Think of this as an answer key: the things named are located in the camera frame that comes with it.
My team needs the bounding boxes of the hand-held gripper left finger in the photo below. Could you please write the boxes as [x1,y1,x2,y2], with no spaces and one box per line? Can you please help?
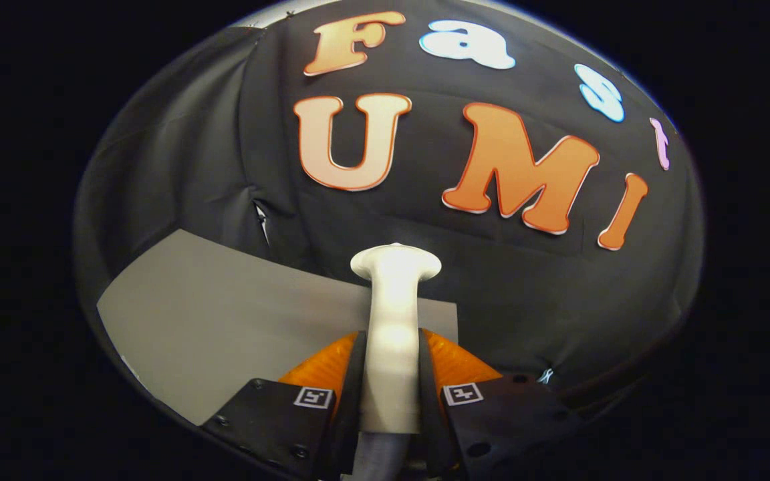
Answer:
[199,329,367,481]

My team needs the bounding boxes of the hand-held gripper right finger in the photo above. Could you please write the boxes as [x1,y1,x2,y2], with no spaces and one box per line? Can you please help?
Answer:
[417,327,583,478]

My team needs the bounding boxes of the white garment steamer head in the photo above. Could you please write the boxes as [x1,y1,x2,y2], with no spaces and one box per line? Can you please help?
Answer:
[350,243,442,435]

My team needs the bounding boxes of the grey drawer cabinet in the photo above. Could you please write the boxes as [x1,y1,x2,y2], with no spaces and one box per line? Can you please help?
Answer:
[96,228,459,426]

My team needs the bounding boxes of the black backdrop cloth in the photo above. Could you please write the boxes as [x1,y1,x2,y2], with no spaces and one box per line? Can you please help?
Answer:
[74,0,705,428]

